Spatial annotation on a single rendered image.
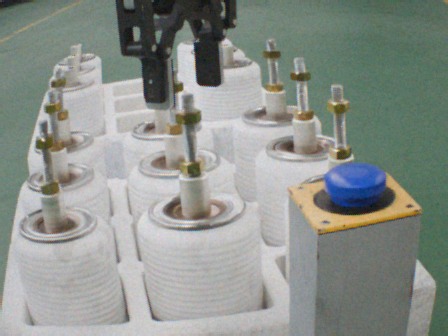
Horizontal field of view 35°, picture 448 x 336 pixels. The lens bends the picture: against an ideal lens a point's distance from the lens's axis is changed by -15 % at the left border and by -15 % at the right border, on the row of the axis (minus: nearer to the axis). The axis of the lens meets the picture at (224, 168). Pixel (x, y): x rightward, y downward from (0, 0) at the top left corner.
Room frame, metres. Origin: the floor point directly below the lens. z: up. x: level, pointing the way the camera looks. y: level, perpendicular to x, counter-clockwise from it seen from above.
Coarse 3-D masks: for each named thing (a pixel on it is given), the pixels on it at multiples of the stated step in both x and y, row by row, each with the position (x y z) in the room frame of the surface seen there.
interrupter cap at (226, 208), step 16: (224, 192) 0.61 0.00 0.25; (160, 208) 0.59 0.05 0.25; (176, 208) 0.59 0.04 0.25; (224, 208) 0.58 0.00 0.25; (240, 208) 0.57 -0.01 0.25; (160, 224) 0.56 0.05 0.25; (176, 224) 0.55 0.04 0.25; (192, 224) 0.55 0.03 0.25; (208, 224) 0.55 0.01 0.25; (224, 224) 0.55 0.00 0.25
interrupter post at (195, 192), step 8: (184, 176) 0.58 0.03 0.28; (200, 176) 0.58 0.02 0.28; (208, 176) 0.58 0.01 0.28; (184, 184) 0.58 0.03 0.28; (192, 184) 0.57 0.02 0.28; (200, 184) 0.57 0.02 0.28; (208, 184) 0.58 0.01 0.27; (184, 192) 0.58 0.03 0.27; (192, 192) 0.57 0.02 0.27; (200, 192) 0.57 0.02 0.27; (208, 192) 0.58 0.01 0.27; (184, 200) 0.58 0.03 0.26; (192, 200) 0.57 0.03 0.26; (200, 200) 0.57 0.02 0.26; (208, 200) 0.58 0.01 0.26; (184, 208) 0.58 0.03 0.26; (192, 208) 0.57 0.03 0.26; (200, 208) 0.57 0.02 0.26; (208, 208) 0.58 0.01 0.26; (192, 216) 0.57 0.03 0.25; (200, 216) 0.57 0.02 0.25
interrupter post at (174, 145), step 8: (168, 136) 0.69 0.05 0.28; (176, 136) 0.69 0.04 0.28; (168, 144) 0.69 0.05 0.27; (176, 144) 0.69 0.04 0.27; (184, 144) 0.69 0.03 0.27; (168, 152) 0.69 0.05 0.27; (176, 152) 0.69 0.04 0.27; (184, 152) 0.69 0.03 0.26; (168, 160) 0.69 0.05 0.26; (176, 160) 0.69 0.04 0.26; (176, 168) 0.69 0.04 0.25
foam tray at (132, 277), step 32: (128, 192) 0.86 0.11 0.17; (128, 224) 0.74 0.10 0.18; (128, 256) 0.66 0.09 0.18; (128, 288) 0.59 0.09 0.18; (288, 288) 0.57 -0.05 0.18; (416, 288) 0.53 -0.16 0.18; (0, 320) 0.52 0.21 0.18; (32, 320) 0.57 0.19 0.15; (192, 320) 0.53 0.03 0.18; (224, 320) 0.52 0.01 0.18; (256, 320) 0.52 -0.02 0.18; (288, 320) 0.52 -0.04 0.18; (416, 320) 0.53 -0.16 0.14
